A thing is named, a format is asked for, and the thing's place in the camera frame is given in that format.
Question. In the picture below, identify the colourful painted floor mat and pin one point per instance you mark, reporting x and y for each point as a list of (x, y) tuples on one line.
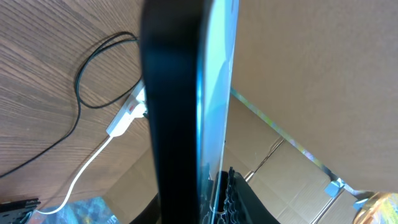
[(87, 211)]

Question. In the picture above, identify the white power strip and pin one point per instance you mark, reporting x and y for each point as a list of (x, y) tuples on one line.
[(134, 107)]

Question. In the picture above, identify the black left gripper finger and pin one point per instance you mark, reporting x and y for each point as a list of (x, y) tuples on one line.
[(242, 205)]

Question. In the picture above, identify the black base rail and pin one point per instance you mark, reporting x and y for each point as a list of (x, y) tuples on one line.
[(18, 212)]

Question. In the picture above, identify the cardboard box wall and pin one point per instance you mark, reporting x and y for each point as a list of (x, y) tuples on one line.
[(319, 73)]

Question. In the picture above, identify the black smartphone blue screen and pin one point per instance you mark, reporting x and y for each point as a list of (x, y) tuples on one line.
[(187, 55)]

